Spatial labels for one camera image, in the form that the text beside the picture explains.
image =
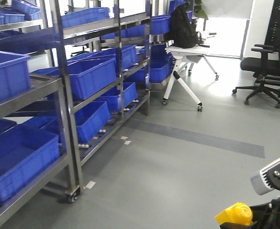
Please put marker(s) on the black office chair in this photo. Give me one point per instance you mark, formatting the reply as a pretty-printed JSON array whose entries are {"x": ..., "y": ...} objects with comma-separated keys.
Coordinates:
[{"x": 267, "y": 64}]

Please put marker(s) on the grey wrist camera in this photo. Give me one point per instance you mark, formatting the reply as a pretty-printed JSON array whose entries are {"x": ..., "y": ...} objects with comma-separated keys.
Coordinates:
[{"x": 267, "y": 179}]

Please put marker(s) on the black backpack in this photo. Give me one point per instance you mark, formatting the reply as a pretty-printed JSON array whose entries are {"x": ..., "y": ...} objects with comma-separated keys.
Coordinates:
[{"x": 183, "y": 33}]

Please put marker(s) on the white folding desk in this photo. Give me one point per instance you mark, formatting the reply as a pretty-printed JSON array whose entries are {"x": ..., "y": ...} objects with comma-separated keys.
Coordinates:
[{"x": 185, "y": 59}]

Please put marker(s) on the steel shelving rack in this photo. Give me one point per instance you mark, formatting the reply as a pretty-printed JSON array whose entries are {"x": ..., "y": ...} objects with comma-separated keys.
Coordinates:
[{"x": 70, "y": 159}]

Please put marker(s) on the green potted plant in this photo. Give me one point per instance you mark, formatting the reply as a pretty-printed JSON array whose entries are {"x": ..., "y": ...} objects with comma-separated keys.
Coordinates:
[{"x": 197, "y": 8}]

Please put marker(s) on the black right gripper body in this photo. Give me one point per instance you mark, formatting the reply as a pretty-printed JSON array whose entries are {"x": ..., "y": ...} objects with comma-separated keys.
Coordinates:
[{"x": 265, "y": 216}]

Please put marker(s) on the yellow block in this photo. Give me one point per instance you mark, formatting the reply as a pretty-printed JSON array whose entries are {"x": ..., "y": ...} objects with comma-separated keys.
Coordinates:
[{"x": 239, "y": 213}]

